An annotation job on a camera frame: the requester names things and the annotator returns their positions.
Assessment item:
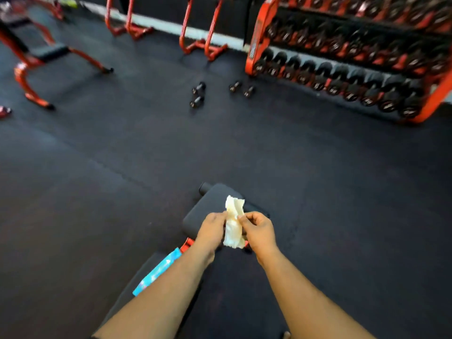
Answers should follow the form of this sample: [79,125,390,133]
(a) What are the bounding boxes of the orange metal equipment frame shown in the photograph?
[179,0,229,62]
[105,0,155,41]

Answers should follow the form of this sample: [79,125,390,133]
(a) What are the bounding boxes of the black padded workout bench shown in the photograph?
[93,182,270,339]

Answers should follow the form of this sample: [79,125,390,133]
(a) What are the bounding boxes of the white cloth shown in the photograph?
[222,195,247,250]

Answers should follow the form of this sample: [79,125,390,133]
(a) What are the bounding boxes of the orange dumbbell rack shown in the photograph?
[245,0,452,125]

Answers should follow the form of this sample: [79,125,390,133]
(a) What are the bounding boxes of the person's right forearm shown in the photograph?
[256,246,377,339]

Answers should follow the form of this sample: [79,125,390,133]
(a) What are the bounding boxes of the orange frame black pad bench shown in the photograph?
[0,18,114,111]

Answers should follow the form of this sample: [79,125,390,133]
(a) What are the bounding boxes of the blue spray bottle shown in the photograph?
[132,248,183,297]

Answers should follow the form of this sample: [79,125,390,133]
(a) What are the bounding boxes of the row of black dumbbells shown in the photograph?
[254,48,430,120]
[265,17,452,77]
[282,0,452,28]

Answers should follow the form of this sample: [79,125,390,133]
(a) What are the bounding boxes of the person's left hand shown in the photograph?
[195,211,229,254]

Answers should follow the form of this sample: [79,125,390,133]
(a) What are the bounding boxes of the person's left forearm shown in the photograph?
[91,242,217,339]

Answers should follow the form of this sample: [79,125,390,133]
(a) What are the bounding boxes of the person's right hand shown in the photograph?
[237,211,279,259]

